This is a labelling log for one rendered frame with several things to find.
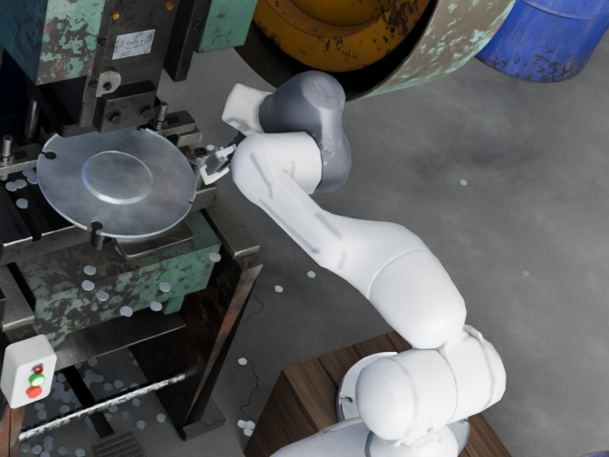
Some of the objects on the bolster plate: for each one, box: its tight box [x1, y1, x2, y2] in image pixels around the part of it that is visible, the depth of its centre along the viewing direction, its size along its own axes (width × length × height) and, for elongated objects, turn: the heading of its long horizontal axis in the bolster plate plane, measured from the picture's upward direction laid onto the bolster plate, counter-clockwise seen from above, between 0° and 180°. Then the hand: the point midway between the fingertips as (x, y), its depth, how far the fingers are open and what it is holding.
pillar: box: [24, 100, 40, 138], centre depth 210 cm, size 2×2×14 cm
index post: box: [189, 147, 210, 189], centre depth 219 cm, size 3×3×10 cm
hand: (214, 170), depth 199 cm, fingers closed
